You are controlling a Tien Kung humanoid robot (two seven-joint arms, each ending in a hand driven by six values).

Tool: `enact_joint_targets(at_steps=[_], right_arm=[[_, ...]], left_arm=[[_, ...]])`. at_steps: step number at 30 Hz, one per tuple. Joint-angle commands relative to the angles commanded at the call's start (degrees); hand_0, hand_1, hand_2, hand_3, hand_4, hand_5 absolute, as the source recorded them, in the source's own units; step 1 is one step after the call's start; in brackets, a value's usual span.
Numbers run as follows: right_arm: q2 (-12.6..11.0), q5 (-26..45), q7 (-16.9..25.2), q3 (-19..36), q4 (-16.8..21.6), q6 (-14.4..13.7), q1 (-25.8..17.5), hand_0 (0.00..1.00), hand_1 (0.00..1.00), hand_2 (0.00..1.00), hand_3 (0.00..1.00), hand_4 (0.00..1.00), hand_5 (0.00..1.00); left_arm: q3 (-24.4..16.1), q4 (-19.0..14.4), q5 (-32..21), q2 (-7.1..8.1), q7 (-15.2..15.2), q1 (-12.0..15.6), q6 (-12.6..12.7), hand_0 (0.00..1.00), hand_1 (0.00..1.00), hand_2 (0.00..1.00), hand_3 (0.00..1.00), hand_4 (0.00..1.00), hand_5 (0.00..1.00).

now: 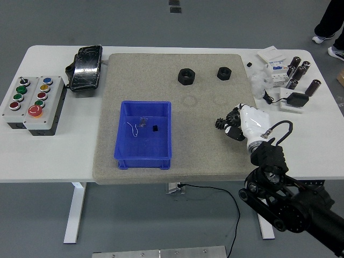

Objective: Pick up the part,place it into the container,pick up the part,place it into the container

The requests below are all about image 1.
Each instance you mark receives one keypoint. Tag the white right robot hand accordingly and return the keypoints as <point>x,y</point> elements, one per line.
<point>254,121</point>

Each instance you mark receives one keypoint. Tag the small black gear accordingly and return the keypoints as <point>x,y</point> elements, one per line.
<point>220,124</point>

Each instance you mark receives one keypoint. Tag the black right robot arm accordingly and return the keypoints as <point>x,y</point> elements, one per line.
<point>268,157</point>

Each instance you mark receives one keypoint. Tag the small black hex nut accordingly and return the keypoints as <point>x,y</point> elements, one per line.
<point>224,73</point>

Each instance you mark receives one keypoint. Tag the large black hex nut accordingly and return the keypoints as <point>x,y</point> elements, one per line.
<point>186,76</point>

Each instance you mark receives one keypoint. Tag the brown cardboard box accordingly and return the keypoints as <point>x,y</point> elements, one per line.
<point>341,76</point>

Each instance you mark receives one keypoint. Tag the blue plastic box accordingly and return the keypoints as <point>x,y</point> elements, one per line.
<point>143,147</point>

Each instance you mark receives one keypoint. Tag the grey emergency-stop control box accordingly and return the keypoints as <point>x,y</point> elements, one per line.
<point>52,94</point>

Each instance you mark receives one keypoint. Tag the grey four-button control box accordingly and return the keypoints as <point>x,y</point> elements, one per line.
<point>16,113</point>

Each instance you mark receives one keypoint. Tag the crumpled clear plastic bag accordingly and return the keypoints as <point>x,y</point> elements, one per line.
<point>258,83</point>

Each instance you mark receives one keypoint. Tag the black power adapter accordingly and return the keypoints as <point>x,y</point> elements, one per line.
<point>297,99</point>

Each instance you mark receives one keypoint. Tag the white circuit breaker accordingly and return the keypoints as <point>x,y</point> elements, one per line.
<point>278,74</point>

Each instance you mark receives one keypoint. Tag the dark cylindrical capacitor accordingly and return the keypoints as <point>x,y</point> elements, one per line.
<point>292,84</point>
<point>313,87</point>
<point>290,71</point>
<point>299,73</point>
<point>295,61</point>
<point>305,65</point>

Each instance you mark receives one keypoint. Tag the grey-brown mat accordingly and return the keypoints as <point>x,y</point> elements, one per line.
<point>166,94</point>

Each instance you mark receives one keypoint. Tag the silver under-table power unit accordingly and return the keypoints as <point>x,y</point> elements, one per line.
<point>173,188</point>

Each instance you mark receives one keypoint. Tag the white table leg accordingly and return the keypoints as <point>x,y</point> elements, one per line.
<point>266,228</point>
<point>74,215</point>

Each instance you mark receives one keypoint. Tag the small metal piece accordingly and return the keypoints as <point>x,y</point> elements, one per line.
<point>143,121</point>

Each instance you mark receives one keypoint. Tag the grey metal plate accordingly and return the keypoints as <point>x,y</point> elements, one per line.
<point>161,253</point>

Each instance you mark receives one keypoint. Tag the black wrapped device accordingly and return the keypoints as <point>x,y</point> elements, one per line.
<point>86,70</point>

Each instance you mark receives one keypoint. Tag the white switch plate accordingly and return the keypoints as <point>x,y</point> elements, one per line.
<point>271,54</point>

